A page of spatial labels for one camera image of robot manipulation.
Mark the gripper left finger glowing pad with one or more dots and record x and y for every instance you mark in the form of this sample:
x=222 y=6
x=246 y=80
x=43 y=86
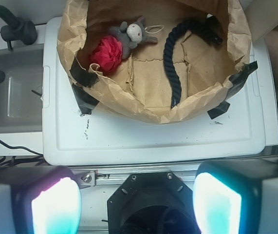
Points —
x=39 y=200

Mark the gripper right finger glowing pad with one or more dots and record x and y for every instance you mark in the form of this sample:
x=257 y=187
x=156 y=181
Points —
x=237 y=196

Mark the grey sink basin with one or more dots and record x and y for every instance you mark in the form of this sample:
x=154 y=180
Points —
x=20 y=93

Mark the red crumpled paper ball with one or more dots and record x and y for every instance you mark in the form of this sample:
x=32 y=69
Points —
x=107 y=54

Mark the brown paper bag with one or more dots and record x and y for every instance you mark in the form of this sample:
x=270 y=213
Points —
x=200 y=61

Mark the black faucet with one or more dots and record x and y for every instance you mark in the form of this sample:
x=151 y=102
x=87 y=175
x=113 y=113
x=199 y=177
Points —
x=16 y=28

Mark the grey plush mouse toy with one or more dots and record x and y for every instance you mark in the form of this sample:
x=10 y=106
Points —
x=131 y=35

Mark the aluminium frame rail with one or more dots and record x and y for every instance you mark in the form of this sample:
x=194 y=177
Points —
x=90 y=176

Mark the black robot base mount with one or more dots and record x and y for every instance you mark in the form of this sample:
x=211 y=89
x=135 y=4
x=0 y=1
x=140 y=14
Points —
x=152 y=203

